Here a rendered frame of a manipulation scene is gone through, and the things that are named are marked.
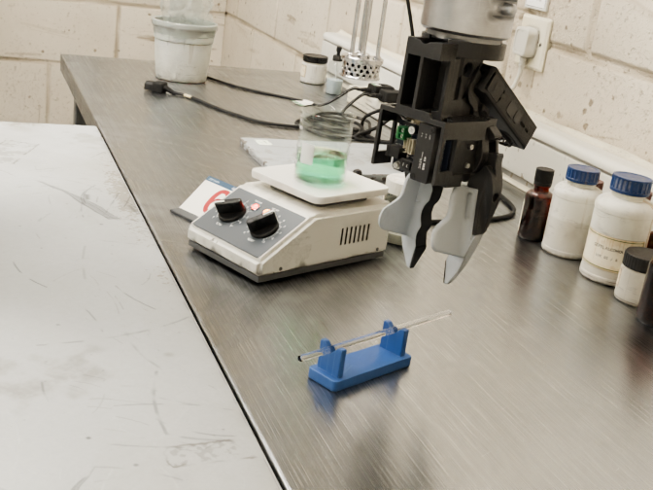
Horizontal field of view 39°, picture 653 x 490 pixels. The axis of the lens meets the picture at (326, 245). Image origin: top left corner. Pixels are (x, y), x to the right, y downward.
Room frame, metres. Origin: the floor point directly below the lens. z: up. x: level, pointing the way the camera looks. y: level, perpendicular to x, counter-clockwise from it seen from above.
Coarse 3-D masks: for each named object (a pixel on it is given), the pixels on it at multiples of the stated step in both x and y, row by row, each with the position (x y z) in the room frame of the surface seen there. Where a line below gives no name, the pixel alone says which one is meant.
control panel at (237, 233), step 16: (240, 192) 1.03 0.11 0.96; (272, 208) 0.98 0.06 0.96; (208, 224) 0.98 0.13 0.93; (224, 224) 0.98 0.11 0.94; (240, 224) 0.97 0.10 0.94; (288, 224) 0.95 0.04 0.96; (224, 240) 0.95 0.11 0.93; (240, 240) 0.94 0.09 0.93; (256, 240) 0.94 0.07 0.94; (272, 240) 0.93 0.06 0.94; (256, 256) 0.91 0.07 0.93
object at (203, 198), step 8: (208, 184) 1.14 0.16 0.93; (200, 192) 1.13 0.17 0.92; (208, 192) 1.13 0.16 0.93; (216, 192) 1.12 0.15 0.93; (224, 192) 1.12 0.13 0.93; (192, 200) 1.12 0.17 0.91; (200, 200) 1.12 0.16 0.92; (208, 200) 1.11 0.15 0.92; (192, 208) 1.11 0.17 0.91; (200, 208) 1.11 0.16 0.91; (208, 208) 1.10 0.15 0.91
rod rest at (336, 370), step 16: (384, 336) 0.78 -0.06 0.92; (400, 336) 0.76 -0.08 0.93; (336, 352) 0.71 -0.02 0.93; (352, 352) 0.76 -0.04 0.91; (368, 352) 0.76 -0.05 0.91; (384, 352) 0.77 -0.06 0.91; (400, 352) 0.76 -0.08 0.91; (320, 368) 0.72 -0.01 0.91; (336, 368) 0.71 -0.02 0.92; (352, 368) 0.72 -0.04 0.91; (368, 368) 0.73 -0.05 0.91; (384, 368) 0.74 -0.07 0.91; (336, 384) 0.70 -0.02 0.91; (352, 384) 0.71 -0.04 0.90
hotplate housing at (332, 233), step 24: (264, 192) 1.02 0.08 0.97; (288, 192) 1.02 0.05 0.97; (312, 216) 0.96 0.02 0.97; (336, 216) 0.98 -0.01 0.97; (360, 216) 1.01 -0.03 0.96; (192, 240) 0.99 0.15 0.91; (216, 240) 0.96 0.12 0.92; (288, 240) 0.93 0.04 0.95; (312, 240) 0.96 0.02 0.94; (336, 240) 0.98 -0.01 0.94; (360, 240) 1.01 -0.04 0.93; (384, 240) 1.04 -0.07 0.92; (240, 264) 0.92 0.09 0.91; (264, 264) 0.91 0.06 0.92; (288, 264) 0.93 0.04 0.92; (312, 264) 0.97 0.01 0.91; (336, 264) 0.99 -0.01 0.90
